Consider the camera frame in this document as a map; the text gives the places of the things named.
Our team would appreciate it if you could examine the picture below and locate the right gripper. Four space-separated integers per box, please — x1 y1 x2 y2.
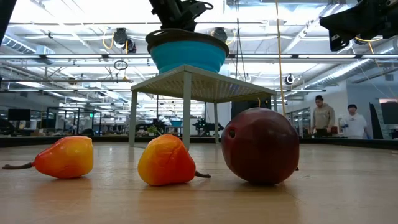
319 0 398 52

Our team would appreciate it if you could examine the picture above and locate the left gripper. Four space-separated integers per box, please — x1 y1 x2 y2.
149 0 200 32

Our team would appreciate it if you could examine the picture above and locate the teal collapsible bowl grey rim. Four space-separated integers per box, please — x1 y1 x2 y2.
145 27 230 75

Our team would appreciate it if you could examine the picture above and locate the dark red toy plum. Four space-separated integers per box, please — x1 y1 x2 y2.
220 107 301 186

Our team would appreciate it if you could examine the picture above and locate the pale green perforated metal shelf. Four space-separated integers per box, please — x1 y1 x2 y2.
128 64 279 151

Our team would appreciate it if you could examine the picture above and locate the black monitor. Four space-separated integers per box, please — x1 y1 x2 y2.
7 108 31 122
381 101 398 125

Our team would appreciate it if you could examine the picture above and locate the person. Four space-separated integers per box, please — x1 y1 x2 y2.
338 103 371 140
312 95 336 138

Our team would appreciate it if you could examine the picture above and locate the black slanted panel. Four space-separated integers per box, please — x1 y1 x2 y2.
369 102 385 140

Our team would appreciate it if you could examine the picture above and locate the small green background plant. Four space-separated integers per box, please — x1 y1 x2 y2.
146 124 162 137

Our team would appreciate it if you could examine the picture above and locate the grey ceiling pipe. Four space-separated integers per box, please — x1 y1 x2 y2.
0 78 134 84

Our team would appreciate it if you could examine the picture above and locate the orange yellow toy pear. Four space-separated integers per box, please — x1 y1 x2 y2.
137 134 211 187
1 136 95 180

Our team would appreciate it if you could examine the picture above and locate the black office chair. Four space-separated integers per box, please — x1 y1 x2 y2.
0 117 18 137

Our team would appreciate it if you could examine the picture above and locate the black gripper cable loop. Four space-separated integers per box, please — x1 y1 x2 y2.
186 1 215 20

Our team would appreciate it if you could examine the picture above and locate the silver ventilation duct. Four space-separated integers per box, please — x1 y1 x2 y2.
306 39 398 90
2 33 55 55

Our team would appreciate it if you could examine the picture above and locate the black hanging cable loop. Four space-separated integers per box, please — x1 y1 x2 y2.
113 60 129 72

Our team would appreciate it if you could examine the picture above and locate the yellow hanging cable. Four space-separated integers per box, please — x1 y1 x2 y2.
274 0 286 116

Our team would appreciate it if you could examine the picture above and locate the black background rig frame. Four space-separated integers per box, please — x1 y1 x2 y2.
46 107 103 137

